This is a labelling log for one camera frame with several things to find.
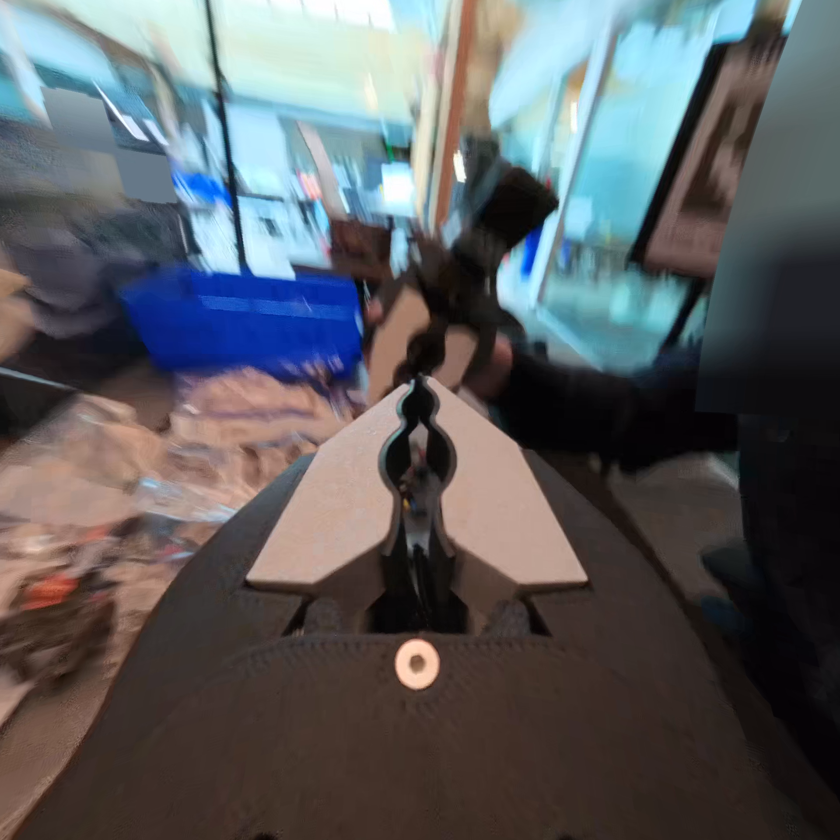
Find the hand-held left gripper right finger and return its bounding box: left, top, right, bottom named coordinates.
left=422, top=376, right=589, bottom=629

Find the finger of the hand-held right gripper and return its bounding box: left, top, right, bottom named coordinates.
left=420, top=328, right=485, bottom=392
left=366, top=285, right=434, bottom=404

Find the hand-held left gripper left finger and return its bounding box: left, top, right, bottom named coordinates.
left=246, top=377, right=424, bottom=627

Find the multicolour lego assembly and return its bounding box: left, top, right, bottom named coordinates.
left=392, top=446, right=450, bottom=552

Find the person's right forearm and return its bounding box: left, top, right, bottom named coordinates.
left=495, top=344, right=742, bottom=473

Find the large labelled bag of lego parts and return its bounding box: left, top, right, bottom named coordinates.
left=171, top=367, right=368, bottom=460

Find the clear bag of black lego parts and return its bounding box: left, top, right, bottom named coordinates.
left=0, top=518, right=132, bottom=683

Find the person's right hand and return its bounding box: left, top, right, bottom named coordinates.
left=462, top=335, right=517, bottom=403

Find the wooden pillar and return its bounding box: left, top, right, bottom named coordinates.
left=420, top=0, right=490, bottom=217

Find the blue plastic bin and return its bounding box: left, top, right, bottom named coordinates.
left=121, top=266, right=365, bottom=382

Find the black window frame post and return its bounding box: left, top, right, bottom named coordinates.
left=205, top=0, right=252, bottom=274

